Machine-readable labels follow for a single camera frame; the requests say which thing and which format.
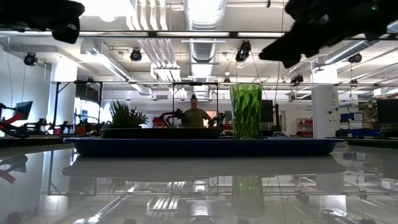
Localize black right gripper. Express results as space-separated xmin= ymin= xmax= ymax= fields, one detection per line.
xmin=257 ymin=0 xmax=368 ymax=70

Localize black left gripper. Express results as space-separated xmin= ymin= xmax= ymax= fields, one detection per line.
xmin=18 ymin=0 xmax=86 ymax=45

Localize green faceted plastic cup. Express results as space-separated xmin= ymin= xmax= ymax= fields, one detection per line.
xmin=229 ymin=82 xmax=264 ymax=140

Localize black round plate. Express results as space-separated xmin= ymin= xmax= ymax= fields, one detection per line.
xmin=100 ymin=127 xmax=224 ymax=140

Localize blue plastic tray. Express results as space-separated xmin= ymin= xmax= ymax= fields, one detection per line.
xmin=63 ymin=137 xmax=346 ymax=157

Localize white column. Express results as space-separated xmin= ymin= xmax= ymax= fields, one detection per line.
xmin=311 ymin=64 xmax=340 ymax=139
xmin=49 ymin=63 xmax=78 ymax=126

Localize shelf with red bins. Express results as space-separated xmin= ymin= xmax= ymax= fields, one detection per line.
xmin=296 ymin=118 xmax=313 ymax=138

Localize black bar with light strips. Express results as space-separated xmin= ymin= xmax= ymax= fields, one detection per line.
xmin=0 ymin=29 xmax=398 ymax=41

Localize tilted computer monitor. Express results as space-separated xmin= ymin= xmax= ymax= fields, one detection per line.
xmin=13 ymin=100 xmax=34 ymax=121

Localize blue storage bins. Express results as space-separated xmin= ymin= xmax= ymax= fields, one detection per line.
xmin=335 ymin=111 xmax=382 ymax=139

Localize small potted green plant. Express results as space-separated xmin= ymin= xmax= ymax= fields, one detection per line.
xmin=107 ymin=100 xmax=150 ymax=129

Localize person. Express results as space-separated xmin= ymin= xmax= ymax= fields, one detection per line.
xmin=181 ymin=94 xmax=213 ymax=129

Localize large black monitor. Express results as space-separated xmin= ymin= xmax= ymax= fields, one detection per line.
xmin=376 ymin=98 xmax=398 ymax=124

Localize white rectangular air duct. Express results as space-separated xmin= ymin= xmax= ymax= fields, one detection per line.
xmin=80 ymin=39 xmax=150 ymax=95

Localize black frame workstation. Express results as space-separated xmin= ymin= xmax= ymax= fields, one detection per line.
xmin=52 ymin=80 xmax=104 ymax=135
xmin=172 ymin=81 xmax=220 ymax=125

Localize silver ventilation duct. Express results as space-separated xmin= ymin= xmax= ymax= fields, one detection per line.
xmin=183 ymin=0 xmax=228 ymax=96

